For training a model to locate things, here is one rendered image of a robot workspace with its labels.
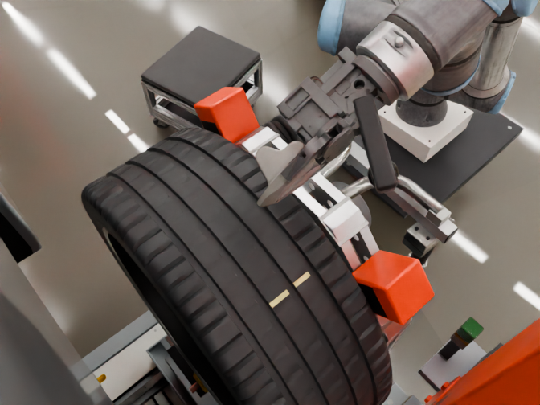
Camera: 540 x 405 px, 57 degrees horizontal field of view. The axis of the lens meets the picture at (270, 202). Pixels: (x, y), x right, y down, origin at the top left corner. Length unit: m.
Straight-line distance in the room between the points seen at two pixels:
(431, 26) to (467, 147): 1.46
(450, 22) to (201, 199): 0.39
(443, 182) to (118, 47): 1.83
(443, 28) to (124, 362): 1.51
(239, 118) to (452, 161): 1.23
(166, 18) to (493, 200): 1.96
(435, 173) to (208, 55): 1.06
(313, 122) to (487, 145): 1.54
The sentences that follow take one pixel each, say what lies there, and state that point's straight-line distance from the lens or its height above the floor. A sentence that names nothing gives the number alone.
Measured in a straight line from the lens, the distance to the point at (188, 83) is 2.11.
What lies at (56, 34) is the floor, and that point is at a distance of 3.08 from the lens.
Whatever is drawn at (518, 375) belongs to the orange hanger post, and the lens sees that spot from 0.66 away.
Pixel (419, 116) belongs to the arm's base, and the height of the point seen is 0.42.
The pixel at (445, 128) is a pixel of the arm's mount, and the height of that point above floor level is 0.39.
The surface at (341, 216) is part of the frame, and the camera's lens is 0.78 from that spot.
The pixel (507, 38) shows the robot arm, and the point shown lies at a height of 0.95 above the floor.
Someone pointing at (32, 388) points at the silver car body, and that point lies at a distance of 0.29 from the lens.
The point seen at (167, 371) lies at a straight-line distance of 1.71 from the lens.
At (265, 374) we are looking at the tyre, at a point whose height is 1.11.
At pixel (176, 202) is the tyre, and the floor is 1.17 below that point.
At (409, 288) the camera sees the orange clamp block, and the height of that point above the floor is 1.11.
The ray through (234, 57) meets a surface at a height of 0.34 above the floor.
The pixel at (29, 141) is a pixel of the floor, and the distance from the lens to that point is 2.57.
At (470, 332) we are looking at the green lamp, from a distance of 1.26.
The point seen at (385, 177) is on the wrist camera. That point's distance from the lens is 0.59.
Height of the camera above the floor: 1.78
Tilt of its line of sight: 57 degrees down
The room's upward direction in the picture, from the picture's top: straight up
